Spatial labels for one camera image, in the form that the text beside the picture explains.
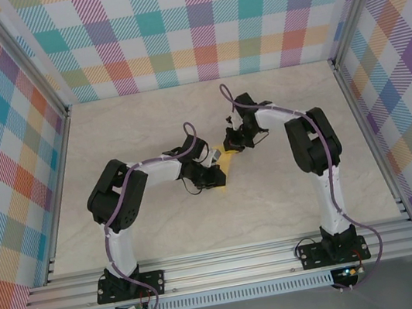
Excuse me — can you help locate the small circuit board with light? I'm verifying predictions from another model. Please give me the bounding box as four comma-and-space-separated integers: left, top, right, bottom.
332, 264, 366, 282

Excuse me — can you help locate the aluminium rail beam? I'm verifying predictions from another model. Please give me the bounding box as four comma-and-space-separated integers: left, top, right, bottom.
18, 218, 412, 309

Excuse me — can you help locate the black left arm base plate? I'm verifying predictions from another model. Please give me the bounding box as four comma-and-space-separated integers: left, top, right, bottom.
94, 266, 170, 306

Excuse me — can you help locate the slotted white cable duct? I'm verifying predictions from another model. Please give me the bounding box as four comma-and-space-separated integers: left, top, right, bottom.
114, 274, 336, 309

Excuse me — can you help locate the aluminium side rail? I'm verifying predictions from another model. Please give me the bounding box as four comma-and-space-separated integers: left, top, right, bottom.
15, 105, 99, 287
329, 50, 412, 232

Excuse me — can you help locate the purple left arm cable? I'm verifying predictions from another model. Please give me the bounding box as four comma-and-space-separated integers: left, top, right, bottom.
88, 120, 225, 309

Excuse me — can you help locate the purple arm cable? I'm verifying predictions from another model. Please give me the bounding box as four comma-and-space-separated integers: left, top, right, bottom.
88, 120, 225, 309
218, 62, 391, 307

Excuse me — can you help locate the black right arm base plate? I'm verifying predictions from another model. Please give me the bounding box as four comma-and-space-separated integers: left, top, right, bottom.
297, 233, 372, 272

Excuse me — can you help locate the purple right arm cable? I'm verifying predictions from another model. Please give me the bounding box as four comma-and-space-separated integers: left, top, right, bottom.
218, 62, 391, 307

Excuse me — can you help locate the aluminium corner post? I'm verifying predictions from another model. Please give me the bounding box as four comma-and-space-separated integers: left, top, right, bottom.
0, 0, 71, 129
318, 0, 411, 73

